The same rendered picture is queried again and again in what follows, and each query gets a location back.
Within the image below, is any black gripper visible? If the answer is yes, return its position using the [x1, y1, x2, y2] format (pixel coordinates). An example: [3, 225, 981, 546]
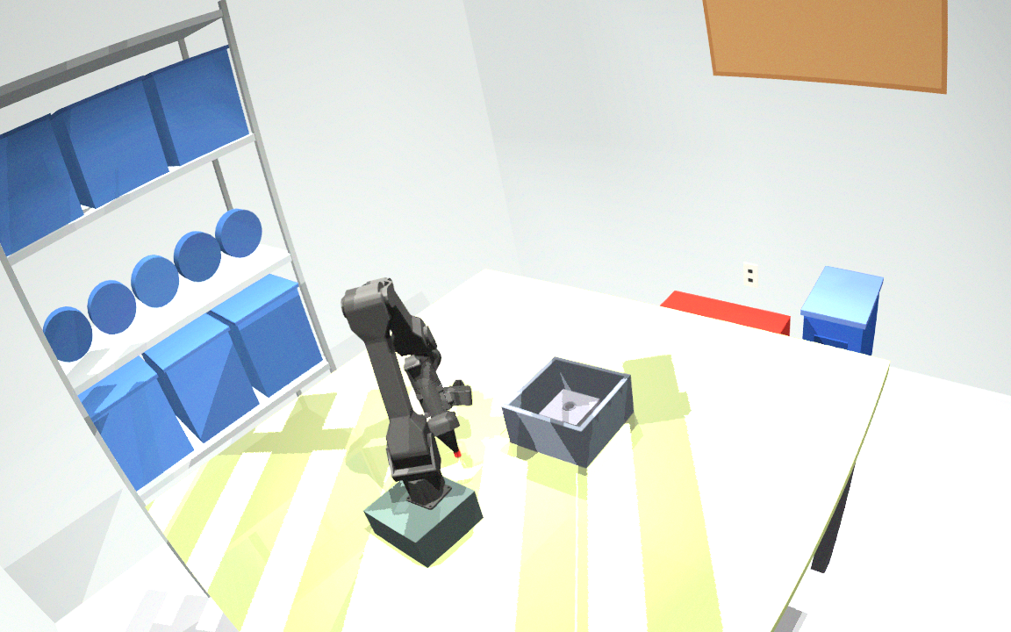
[413, 379, 460, 453]

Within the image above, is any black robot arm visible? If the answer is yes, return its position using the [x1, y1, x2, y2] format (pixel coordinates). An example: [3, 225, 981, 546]
[341, 277, 473, 510]

